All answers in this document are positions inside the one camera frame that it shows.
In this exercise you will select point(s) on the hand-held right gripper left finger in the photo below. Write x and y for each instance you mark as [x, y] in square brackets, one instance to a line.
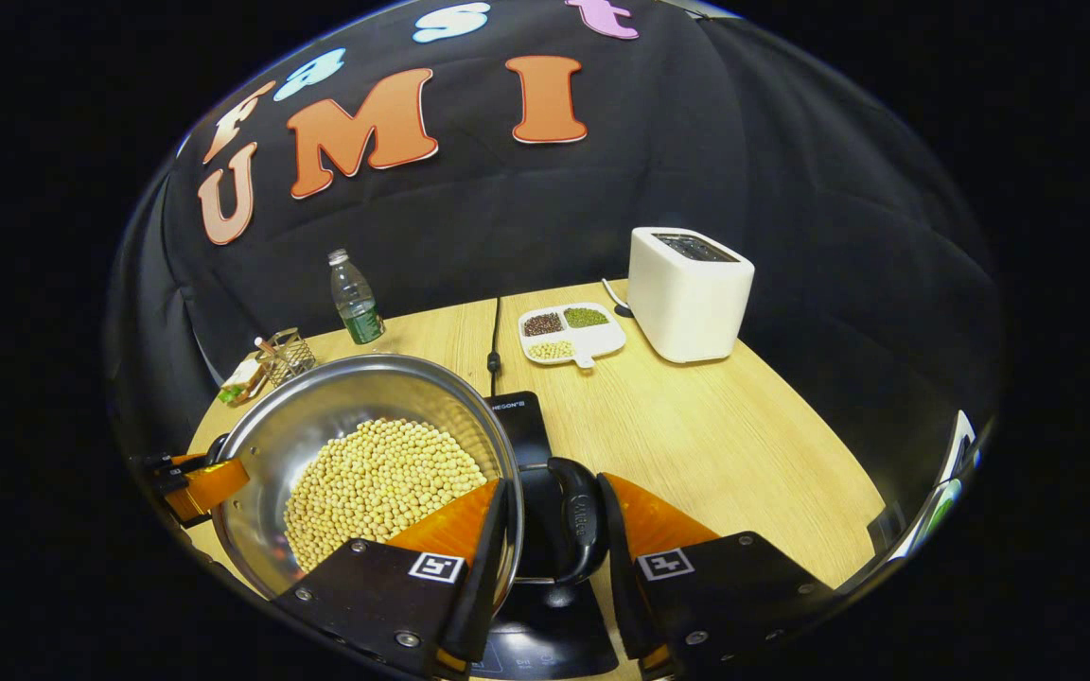
[488, 586]

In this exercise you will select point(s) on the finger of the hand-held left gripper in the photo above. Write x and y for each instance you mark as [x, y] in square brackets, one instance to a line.
[214, 484]

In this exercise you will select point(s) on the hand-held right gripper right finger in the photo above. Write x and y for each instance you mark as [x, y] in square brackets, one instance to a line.
[616, 577]

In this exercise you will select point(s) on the black induction cooktop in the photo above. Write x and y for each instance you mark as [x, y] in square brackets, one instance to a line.
[526, 435]

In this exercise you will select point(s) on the sandwich with lettuce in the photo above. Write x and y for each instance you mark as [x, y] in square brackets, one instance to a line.
[240, 378]

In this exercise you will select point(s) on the clear plastic water bottle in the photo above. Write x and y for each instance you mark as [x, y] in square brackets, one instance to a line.
[356, 303]

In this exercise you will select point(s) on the small pile of soybeans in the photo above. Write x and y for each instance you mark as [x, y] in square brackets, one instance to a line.
[551, 350]

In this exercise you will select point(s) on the white divided dish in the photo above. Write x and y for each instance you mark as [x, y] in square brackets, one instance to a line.
[592, 338]

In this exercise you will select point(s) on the pile of green mung beans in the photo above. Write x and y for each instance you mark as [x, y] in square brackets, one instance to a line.
[586, 317]

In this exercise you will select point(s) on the pile of red beans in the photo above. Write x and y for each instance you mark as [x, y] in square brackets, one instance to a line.
[543, 324]

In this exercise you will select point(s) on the white toaster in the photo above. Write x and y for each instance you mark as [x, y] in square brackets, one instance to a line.
[687, 312]

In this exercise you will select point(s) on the white paper sheet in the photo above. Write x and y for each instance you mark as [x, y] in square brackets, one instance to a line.
[942, 492]

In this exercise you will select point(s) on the black backdrop cloth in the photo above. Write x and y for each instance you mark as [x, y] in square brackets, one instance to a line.
[696, 142]

